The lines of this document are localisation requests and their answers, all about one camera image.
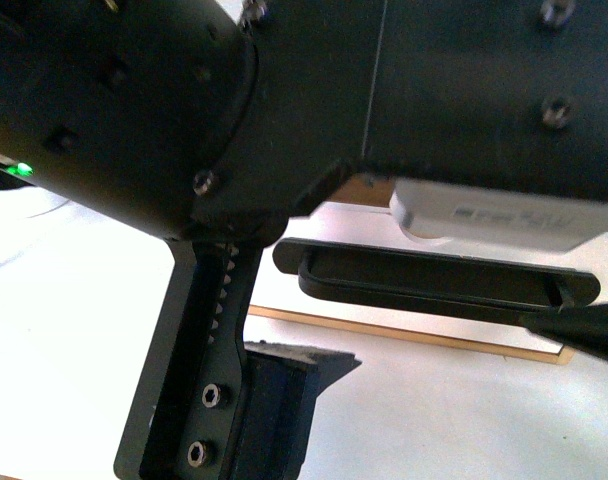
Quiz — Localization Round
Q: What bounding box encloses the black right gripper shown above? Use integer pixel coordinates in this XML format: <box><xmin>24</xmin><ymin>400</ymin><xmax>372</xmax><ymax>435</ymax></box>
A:
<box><xmin>114</xmin><ymin>1</ymin><xmax>608</xmax><ymax>479</ymax></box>

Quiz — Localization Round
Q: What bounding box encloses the white drawer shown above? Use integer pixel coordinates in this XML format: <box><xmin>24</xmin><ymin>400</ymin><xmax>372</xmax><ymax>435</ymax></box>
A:
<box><xmin>249</xmin><ymin>202</ymin><xmax>608</xmax><ymax>364</ymax></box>

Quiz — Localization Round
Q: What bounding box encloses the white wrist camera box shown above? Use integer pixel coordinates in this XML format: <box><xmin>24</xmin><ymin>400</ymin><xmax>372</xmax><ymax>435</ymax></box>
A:
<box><xmin>389</xmin><ymin>179</ymin><xmax>608</xmax><ymax>252</ymax></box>

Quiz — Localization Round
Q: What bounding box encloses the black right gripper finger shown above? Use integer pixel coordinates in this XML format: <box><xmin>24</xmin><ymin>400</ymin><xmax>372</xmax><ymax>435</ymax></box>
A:
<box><xmin>219</xmin><ymin>341</ymin><xmax>361</xmax><ymax>479</ymax></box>

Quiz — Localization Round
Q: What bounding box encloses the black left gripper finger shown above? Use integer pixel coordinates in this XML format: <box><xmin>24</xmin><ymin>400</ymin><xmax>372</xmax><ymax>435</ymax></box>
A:
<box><xmin>519</xmin><ymin>303</ymin><xmax>608</xmax><ymax>362</ymax></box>

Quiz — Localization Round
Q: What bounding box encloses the black drawer handle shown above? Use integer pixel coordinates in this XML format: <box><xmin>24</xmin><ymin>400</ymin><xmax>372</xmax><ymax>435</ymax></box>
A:
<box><xmin>272</xmin><ymin>238</ymin><xmax>601</xmax><ymax>326</ymax></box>

